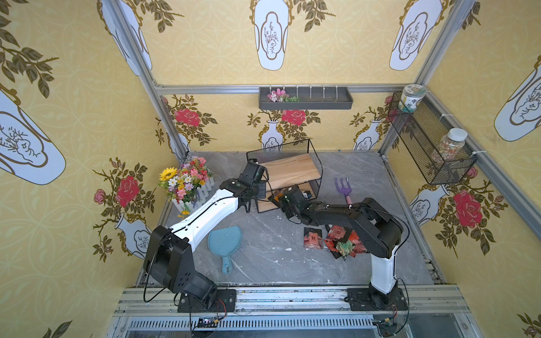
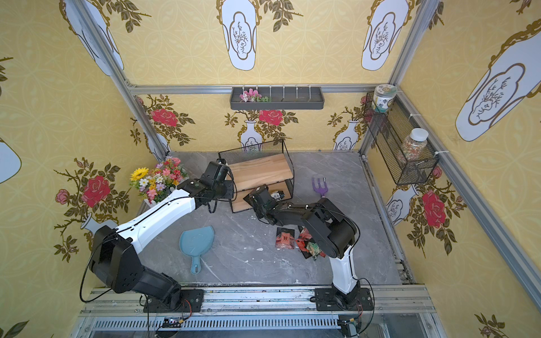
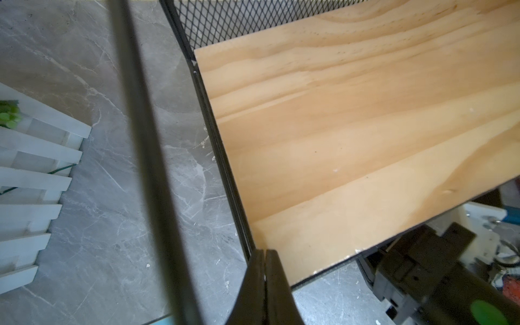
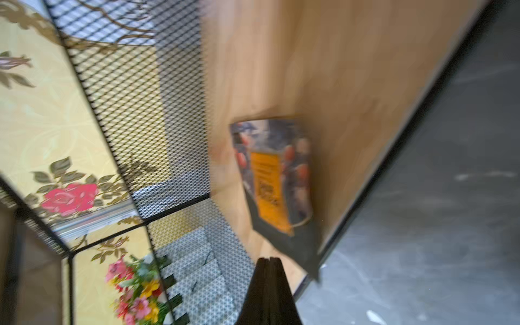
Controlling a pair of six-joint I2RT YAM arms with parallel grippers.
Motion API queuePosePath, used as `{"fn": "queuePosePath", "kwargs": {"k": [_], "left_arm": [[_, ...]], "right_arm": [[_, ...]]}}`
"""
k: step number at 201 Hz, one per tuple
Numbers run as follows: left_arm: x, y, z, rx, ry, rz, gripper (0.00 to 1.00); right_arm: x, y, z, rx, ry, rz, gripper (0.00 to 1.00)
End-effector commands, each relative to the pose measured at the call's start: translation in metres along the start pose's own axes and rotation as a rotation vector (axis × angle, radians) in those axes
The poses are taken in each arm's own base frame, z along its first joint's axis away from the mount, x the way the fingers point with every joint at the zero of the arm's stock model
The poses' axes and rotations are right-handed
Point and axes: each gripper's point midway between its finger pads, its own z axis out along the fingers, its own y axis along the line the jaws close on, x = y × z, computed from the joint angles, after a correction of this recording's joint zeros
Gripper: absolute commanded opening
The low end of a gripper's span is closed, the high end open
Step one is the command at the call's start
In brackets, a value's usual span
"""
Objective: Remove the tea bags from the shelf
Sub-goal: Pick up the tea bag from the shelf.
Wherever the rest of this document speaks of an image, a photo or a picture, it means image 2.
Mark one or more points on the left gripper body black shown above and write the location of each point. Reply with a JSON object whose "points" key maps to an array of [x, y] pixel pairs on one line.
{"points": [[224, 186]]}

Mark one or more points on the black wire two-tier shelf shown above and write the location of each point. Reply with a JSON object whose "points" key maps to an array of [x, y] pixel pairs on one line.
{"points": [[266, 163]]}

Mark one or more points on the shelf dark red bag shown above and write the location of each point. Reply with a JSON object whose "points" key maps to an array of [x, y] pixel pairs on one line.
{"points": [[285, 238]]}

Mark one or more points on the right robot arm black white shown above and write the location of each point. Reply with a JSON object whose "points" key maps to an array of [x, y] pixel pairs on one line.
{"points": [[336, 235]]}

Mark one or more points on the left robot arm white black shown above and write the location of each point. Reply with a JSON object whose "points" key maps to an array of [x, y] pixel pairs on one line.
{"points": [[115, 254]]}

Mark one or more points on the light blue leaf-shaped tray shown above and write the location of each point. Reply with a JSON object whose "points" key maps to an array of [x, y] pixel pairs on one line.
{"points": [[194, 243]]}

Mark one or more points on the flower bouquet white fence planter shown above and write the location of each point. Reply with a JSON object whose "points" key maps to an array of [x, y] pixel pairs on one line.
{"points": [[155, 184]]}

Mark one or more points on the pink artificial flowers in tray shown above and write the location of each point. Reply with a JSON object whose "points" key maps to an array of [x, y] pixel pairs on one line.
{"points": [[252, 95]]}

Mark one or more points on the clear jar white lid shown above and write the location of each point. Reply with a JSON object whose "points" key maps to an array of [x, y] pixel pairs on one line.
{"points": [[413, 145]]}

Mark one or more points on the white patterned lidded jar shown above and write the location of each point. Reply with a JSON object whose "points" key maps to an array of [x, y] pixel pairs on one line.
{"points": [[383, 97]]}

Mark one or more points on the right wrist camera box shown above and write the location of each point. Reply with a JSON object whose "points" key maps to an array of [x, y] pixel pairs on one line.
{"points": [[260, 194]]}

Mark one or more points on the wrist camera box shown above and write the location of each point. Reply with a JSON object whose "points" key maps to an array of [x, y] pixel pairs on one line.
{"points": [[260, 194], [215, 174]]}

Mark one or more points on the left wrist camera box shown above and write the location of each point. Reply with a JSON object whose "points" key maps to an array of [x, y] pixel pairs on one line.
{"points": [[215, 174]]}

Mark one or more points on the purple garden fork pink handle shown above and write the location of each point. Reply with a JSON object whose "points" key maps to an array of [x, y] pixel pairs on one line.
{"points": [[320, 186]]}

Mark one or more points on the grey wall-mounted tray shelf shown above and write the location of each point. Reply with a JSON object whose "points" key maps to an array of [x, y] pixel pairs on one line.
{"points": [[282, 97]]}

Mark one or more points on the small circuit board with wires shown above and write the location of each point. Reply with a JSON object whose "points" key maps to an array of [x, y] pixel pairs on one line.
{"points": [[172, 323]]}

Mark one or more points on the black wire wall basket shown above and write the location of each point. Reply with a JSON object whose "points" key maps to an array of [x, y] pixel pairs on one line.
{"points": [[388, 131]]}

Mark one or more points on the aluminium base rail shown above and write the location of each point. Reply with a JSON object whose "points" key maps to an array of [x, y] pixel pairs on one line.
{"points": [[400, 311]]}

